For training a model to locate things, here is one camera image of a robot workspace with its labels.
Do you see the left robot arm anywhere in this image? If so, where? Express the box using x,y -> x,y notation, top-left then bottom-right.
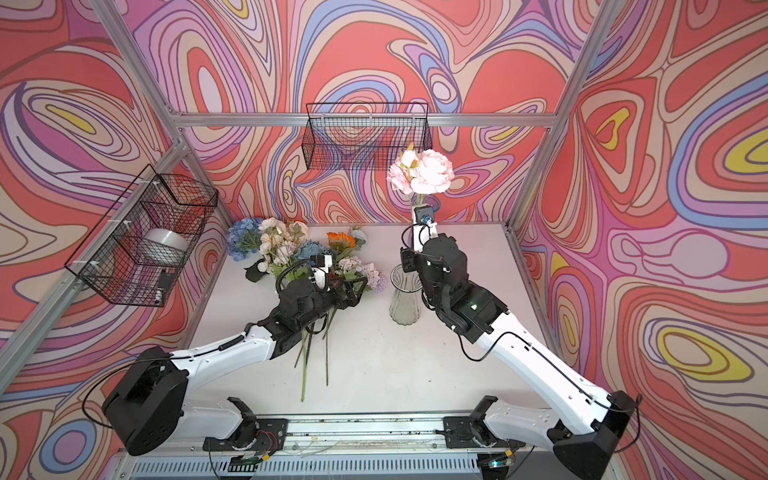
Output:
102,276 -> 368,456

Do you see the orange gerbera flower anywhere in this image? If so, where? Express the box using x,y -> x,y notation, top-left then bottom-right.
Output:
323,227 -> 368,385

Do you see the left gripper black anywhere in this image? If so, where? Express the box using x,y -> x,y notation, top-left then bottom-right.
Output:
293,276 -> 367,335

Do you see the clear glass vase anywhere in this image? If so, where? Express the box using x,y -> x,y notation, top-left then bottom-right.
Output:
389,264 -> 422,326

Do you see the black wire basket left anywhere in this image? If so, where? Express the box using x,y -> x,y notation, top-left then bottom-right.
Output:
64,165 -> 218,308

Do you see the red gerbera flower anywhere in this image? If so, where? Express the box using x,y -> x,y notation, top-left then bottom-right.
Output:
300,328 -> 315,402

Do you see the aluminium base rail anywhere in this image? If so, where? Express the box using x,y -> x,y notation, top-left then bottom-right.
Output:
104,412 -> 575,479

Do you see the black wire basket back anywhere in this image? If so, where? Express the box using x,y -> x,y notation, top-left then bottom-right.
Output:
301,101 -> 433,171

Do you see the black wire basket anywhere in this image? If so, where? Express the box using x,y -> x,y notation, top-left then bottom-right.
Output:
64,165 -> 218,308
301,101 -> 433,171

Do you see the blue hydrangea flower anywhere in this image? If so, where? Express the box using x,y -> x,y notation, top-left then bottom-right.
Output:
226,218 -> 263,261

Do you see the white tape roll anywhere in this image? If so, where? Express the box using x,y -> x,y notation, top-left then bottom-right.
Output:
139,228 -> 189,267

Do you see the lilac pink hydrangea stem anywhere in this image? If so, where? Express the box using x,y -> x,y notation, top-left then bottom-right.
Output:
338,256 -> 387,292

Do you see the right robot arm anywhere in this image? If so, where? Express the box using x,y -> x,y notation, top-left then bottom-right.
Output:
400,233 -> 641,479

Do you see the cream white flower spray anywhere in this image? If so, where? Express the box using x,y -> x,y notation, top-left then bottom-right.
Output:
258,217 -> 309,278

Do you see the pink peony flower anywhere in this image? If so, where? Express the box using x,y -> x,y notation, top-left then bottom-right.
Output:
387,146 -> 455,205

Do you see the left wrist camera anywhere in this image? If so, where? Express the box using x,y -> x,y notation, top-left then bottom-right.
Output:
309,254 -> 333,291

